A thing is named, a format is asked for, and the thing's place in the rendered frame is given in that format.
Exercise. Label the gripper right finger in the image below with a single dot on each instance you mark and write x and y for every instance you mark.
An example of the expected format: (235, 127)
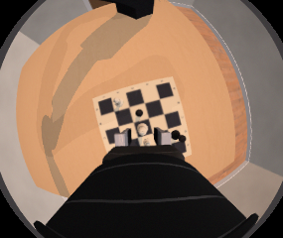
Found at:
(161, 137)

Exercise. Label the black chess king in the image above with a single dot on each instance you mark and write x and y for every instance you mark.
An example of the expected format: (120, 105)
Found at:
(175, 135)

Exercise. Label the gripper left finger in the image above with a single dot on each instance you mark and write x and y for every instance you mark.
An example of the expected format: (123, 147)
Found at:
(124, 138)

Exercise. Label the chessboard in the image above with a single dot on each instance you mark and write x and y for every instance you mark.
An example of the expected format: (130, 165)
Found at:
(161, 105)

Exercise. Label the white bishop chess piece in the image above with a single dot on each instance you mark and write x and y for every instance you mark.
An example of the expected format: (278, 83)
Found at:
(118, 101)

